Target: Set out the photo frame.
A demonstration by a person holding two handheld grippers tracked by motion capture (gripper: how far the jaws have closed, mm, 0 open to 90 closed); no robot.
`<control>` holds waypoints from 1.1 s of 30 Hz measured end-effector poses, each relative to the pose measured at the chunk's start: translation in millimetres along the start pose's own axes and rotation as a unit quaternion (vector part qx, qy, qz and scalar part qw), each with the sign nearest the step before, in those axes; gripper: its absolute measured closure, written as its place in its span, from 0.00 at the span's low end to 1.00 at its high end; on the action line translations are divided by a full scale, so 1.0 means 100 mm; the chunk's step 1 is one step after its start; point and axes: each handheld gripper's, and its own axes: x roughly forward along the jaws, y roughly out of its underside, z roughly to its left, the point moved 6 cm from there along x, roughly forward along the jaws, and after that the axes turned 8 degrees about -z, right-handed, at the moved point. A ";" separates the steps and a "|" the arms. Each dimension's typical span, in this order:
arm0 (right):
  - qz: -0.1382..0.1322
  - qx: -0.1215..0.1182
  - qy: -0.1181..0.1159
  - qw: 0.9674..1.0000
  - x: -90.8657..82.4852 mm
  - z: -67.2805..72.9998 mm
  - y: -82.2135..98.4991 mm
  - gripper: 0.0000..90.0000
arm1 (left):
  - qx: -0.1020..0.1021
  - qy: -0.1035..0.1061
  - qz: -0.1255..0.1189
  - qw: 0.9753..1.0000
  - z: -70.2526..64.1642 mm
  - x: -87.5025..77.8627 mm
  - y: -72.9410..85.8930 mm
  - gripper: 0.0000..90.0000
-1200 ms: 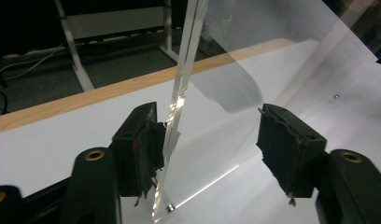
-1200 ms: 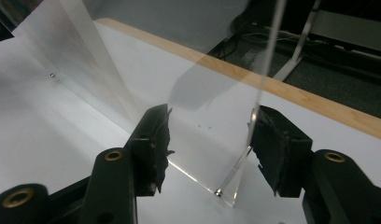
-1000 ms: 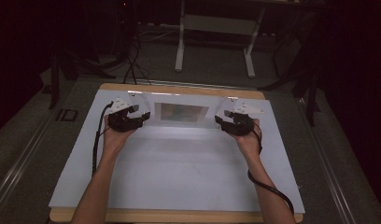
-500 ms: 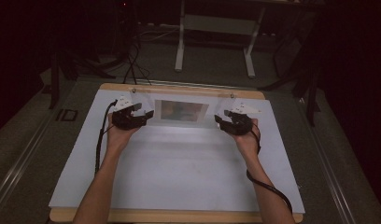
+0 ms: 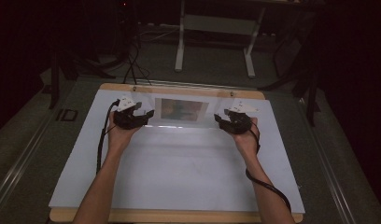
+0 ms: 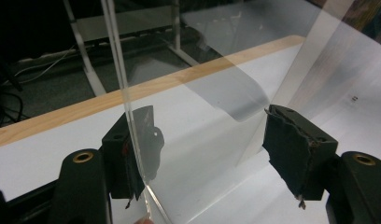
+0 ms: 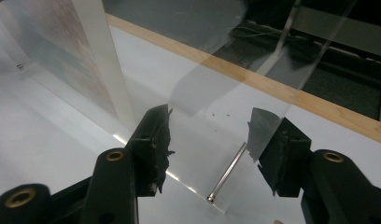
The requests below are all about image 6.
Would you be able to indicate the white metal desk frame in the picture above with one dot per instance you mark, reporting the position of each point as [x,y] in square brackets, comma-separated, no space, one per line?
[86,62]

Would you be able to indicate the wooden table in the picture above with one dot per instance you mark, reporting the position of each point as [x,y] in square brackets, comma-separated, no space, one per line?
[86,107]

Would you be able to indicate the white table mat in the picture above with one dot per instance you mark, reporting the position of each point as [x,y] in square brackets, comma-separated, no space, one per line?
[54,155]

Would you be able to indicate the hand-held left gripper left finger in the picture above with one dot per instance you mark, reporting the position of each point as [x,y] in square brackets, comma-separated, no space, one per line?
[117,161]

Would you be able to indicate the clear acrylic photo frame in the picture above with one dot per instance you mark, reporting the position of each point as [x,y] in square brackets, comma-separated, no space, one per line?
[210,140]

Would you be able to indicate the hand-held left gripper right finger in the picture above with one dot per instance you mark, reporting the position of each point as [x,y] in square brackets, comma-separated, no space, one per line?
[297,149]

